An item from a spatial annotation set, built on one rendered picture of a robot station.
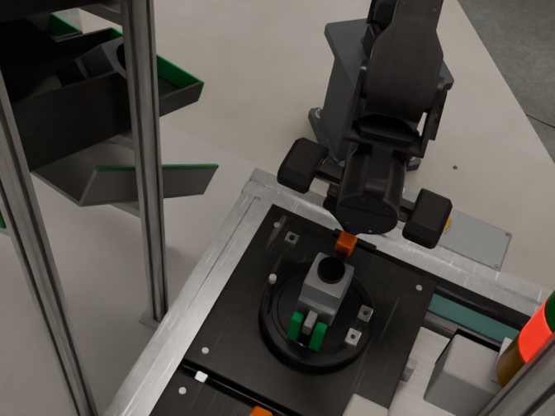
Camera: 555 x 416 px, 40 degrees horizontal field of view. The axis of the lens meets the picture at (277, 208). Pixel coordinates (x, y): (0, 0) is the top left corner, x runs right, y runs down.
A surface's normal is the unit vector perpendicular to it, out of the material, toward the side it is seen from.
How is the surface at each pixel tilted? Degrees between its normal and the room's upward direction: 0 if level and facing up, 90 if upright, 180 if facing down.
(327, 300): 90
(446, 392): 90
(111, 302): 0
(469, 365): 0
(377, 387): 0
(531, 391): 90
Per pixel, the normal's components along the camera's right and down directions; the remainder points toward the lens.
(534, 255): 0.09, -0.56
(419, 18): -0.03, -0.11
